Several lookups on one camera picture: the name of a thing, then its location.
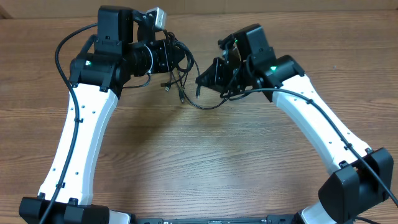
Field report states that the black cable bundle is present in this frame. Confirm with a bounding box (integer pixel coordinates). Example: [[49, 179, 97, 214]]
[[160, 29, 201, 103]]

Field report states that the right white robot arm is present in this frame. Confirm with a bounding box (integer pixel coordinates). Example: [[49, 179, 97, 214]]
[[196, 24, 394, 223]]

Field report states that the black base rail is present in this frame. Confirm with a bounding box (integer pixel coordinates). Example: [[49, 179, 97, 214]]
[[132, 215, 294, 224]]

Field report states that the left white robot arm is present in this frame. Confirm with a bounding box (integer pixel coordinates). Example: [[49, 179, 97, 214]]
[[19, 6, 183, 223]]

